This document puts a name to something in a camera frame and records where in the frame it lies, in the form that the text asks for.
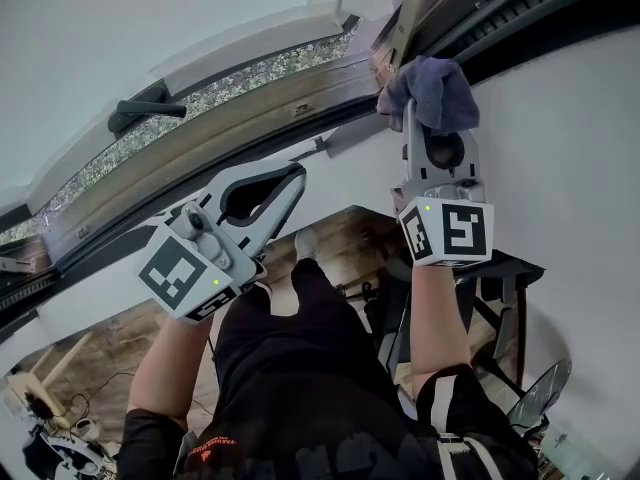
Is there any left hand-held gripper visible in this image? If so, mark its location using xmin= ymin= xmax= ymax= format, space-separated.
xmin=137 ymin=160 xmax=308 ymax=324

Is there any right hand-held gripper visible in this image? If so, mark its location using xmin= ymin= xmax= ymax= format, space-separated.
xmin=389 ymin=97 xmax=495 ymax=268

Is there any blue-grey cleaning cloth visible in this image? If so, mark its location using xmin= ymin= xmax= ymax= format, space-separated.
xmin=375 ymin=55 xmax=481 ymax=137

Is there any person's left forearm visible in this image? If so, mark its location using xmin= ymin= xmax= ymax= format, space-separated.
xmin=128 ymin=312 xmax=216 ymax=419

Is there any person's right forearm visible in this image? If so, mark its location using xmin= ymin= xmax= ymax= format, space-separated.
xmin=408 ymin=262 xmax=474 ymax=384

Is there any grey open window sash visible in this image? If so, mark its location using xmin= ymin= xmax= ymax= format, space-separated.
xmin=0 ymin=0 xmax=364 ymax=247

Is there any person's right shoe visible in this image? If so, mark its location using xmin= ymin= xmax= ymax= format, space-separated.
xmin=293 ymin=226 xmax=320 ymax=263

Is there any black desk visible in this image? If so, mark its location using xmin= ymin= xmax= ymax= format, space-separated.
xmin=449 ymin=247 xmax=547 ymax=394

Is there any black metal rod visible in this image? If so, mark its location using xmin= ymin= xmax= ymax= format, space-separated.
xmin=335 ymin=280 xmax=376 ymax=303

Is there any person's black clothing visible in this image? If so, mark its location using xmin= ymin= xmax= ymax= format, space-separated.
xmin=115 ymin=257 xmax=539 ymax=480

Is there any light wooden stool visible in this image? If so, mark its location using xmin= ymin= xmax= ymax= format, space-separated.
xmin=5 ymin=330 xmax=95 ymax=429

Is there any white and black equipment pile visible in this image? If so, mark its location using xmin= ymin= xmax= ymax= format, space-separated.
xmin=22 ymin=392 xmax=119 ymax=480

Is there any black window handle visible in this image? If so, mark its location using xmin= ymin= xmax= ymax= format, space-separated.
xmin=107 ymin=98 xmax=188 ymax=137

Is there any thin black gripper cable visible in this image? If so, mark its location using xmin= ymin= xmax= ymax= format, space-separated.
xmin=207 ymin=317 xmax=221 ymax=369

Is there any black floor cable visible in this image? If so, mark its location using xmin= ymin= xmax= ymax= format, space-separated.
xmin=69 ymin=370 xmax=136 ymax=419

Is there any white harness strap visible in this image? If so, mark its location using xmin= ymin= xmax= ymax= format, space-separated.
xmin=429 ymin=375 xmax=506 ymax=480

